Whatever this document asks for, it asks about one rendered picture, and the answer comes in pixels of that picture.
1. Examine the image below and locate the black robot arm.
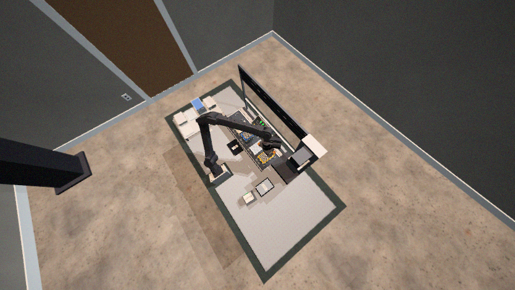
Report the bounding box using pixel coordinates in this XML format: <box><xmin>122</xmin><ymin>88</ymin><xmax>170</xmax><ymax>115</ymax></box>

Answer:
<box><xmin>195</xmin><ymin>111</ymin><xmax>282</xmax><ymax>178</ymax></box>

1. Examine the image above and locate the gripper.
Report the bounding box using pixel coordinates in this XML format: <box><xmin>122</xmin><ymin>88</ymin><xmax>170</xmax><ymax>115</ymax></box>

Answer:
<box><xmin>257</xmin><ymin>140</ymin><xmax>276</xmax><ymax>158</ymax></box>

